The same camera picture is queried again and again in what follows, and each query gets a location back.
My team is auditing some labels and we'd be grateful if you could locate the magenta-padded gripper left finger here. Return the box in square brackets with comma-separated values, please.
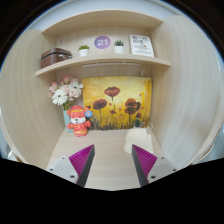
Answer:
[45, 144, 96, 188]

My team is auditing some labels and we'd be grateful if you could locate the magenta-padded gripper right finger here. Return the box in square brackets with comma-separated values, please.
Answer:
[131, 144, 178, 187]

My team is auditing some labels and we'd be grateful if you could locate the cream white towel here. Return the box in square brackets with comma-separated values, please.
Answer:
[123, 127, 155, 155]

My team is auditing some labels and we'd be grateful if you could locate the red plush mouse toy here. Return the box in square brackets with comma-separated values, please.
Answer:
[66, 105, 93, 138]

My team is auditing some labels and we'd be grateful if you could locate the light blue vase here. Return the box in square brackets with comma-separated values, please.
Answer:
[62, 109, 73, 132]

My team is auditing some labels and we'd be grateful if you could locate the small plant in white pot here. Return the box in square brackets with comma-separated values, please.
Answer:
[113, 39, 125, 55]
[132, 118, 142, 129]
[77, 44, 91, 58]

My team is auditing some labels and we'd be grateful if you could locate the pink and white flower bouquet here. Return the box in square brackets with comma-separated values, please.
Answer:
[48, 74, 84, 111]

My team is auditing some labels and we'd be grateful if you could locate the poppy flower painting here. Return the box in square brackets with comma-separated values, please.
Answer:
[81, 76, 153, 131]

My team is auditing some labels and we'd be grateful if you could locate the brown leather case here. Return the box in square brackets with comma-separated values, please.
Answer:
[40, 47, 73, 69]

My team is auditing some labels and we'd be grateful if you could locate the wooden shelf board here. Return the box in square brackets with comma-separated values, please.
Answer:
[35, 54, 172, 77]

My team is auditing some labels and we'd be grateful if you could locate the white printed card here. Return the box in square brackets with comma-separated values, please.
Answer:
[129, 34, 155, 58]

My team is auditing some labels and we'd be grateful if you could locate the round purple sign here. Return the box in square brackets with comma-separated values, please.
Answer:
[93, 35, 112, 50]

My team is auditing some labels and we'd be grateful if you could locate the white cable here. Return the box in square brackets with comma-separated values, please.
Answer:
[139, 67, 155, 131]

